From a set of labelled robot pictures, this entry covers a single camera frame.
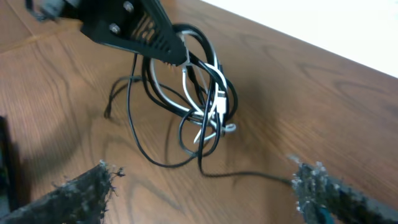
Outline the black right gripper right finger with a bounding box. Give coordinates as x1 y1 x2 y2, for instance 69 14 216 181
289 155 397 224

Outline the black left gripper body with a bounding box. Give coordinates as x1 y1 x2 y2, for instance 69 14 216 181
24 0 90 22

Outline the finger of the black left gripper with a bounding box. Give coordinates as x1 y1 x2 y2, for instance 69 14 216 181
79 0 187 65

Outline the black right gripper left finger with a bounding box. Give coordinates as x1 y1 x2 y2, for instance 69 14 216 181
1 161 124 224

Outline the black and white cable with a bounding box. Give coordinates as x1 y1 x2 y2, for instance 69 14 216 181
149 29 237 144

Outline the thin black cable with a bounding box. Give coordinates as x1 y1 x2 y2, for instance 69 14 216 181
104 24 293 187

